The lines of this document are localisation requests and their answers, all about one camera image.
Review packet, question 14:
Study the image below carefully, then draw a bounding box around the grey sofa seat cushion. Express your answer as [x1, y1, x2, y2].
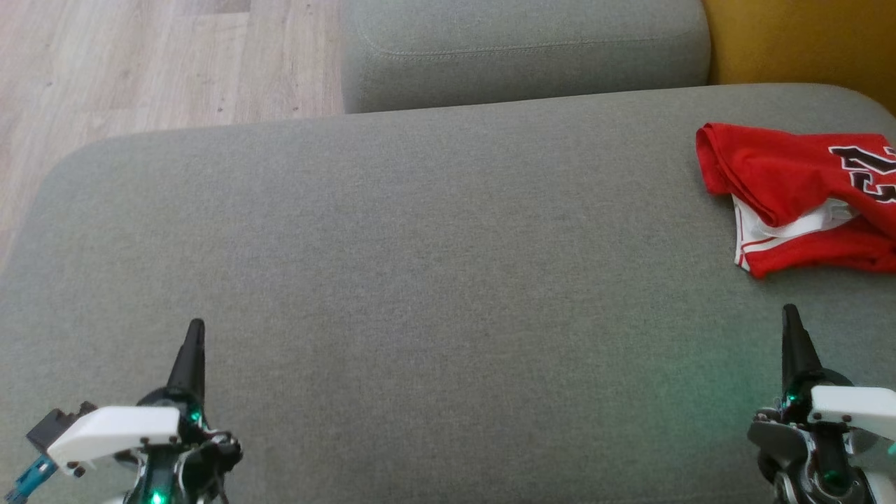
[0, 83, 896, 504]

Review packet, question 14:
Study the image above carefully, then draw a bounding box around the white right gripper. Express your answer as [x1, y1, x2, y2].
[747, 303, 896, 504]

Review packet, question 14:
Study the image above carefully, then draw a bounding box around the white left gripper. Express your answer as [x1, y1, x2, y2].
[45, 318, 244, 504]

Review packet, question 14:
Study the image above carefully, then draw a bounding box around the teal camera cable connector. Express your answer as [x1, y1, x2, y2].
[3, 455, 58, 504]

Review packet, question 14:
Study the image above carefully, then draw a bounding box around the mustard yellow furniture panel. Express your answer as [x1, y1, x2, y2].
[702, 0, 896, 117]

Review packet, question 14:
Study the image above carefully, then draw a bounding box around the red and white jersey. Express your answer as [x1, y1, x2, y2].
[695, 122, 896, 280]

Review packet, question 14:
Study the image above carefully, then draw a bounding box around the grey sofa back cushion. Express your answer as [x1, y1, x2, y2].
[339, 0, 712, 115]

